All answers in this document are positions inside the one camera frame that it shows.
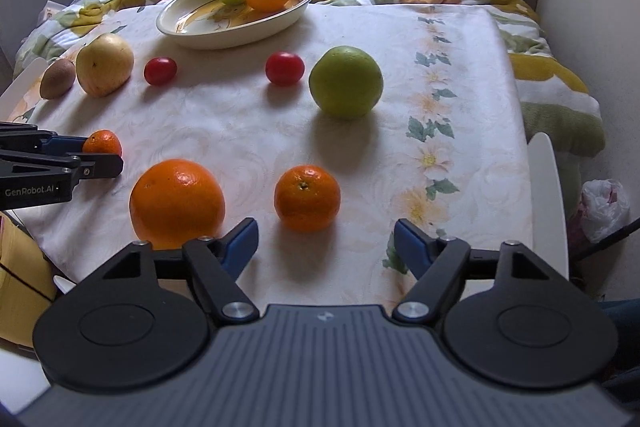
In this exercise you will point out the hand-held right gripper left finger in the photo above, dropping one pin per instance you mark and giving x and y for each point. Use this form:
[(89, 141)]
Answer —
[(240, 246)]

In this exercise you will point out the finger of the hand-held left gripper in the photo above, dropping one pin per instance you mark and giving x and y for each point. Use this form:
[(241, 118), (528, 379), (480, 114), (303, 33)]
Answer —
[(65, 143), (102, 167)]

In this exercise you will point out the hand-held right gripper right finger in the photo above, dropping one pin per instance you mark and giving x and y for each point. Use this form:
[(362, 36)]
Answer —
[(410, 248)]

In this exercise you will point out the small mandarin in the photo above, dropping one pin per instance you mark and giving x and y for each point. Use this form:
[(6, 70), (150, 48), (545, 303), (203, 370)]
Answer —
[(102, 143)]

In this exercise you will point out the brown kiwi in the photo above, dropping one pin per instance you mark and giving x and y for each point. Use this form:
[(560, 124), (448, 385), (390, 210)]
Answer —
[(57, 79)]

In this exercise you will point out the large orange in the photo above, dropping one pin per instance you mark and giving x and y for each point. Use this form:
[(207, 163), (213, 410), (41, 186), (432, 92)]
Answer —
[(175, 202)]

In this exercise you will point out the medium mandarin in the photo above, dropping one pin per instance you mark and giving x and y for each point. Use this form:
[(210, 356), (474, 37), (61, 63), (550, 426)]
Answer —
[(306, 199)]

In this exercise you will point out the yellow pear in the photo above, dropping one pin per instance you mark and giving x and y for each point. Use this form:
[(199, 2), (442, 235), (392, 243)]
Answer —
[(104, 64)]

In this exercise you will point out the red tomato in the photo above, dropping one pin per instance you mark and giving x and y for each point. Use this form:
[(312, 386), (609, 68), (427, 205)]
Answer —
[(284, 68), (160, 71)]

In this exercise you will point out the cream oval bowl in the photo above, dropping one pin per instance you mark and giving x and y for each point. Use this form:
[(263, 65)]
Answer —
[(210, 29)]

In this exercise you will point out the large green apple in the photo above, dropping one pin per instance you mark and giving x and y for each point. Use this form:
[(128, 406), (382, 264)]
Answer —
[(345, 82)]

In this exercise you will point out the yellow cardboard box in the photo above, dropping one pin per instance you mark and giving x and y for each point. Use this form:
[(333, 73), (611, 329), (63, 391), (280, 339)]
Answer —
[(22, 277)]

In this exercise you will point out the floral tablecloth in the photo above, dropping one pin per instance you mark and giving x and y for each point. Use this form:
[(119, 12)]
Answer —
[(240, 127)]

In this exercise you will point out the small white carton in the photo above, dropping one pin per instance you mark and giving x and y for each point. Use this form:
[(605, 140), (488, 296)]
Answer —
[(52, 13)]

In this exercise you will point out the white plastic bag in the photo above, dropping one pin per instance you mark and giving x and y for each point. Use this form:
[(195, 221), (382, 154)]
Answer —
[(605, 209)]

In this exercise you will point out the dark blue cloth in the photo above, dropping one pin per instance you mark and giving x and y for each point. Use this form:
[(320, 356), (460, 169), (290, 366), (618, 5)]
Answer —
[(622, 332)]

